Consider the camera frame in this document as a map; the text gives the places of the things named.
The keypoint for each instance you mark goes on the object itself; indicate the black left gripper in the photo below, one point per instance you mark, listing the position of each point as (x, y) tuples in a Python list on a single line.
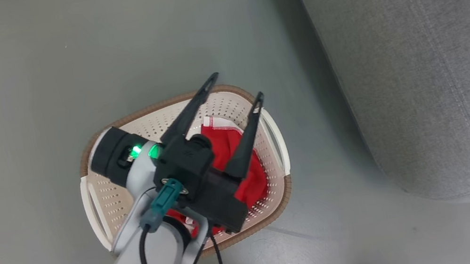
[(220, 201)]

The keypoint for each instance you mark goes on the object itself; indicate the cream perforated laundry basket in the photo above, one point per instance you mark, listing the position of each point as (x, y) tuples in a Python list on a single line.
[(109, 205)]

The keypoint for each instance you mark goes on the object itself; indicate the grey fabric sofa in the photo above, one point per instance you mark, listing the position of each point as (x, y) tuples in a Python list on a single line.
[(421, 72)]

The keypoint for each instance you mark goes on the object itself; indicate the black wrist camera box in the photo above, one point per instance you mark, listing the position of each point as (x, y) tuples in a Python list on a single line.
[(184, 159)]

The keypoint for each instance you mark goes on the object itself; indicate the red garment white stitched trim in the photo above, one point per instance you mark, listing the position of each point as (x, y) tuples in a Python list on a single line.
[(224, 148)]

